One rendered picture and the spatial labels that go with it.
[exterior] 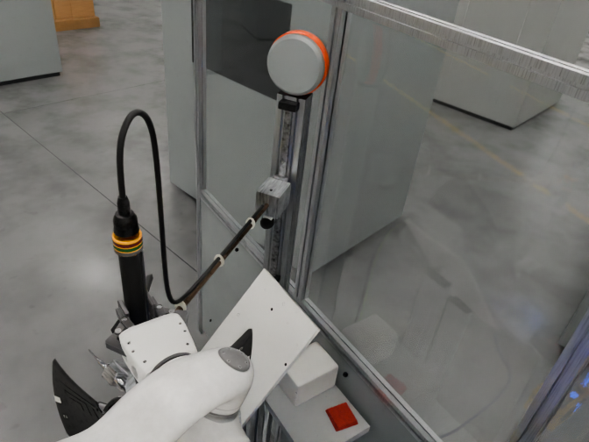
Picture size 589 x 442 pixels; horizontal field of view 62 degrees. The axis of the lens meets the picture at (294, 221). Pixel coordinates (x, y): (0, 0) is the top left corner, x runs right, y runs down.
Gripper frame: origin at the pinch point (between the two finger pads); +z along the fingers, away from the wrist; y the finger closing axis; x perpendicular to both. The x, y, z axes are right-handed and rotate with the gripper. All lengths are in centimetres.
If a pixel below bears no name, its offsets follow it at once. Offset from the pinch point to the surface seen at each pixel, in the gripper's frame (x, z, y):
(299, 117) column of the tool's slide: 10, 37, 58
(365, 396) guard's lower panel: -75, 1, 70
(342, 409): -77, 2, 62
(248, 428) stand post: -73, 10, 31
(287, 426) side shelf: -79, 7, 44
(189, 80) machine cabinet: -63, 258, 126
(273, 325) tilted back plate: -35, 12, 38
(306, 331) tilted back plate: -30, 3, 41
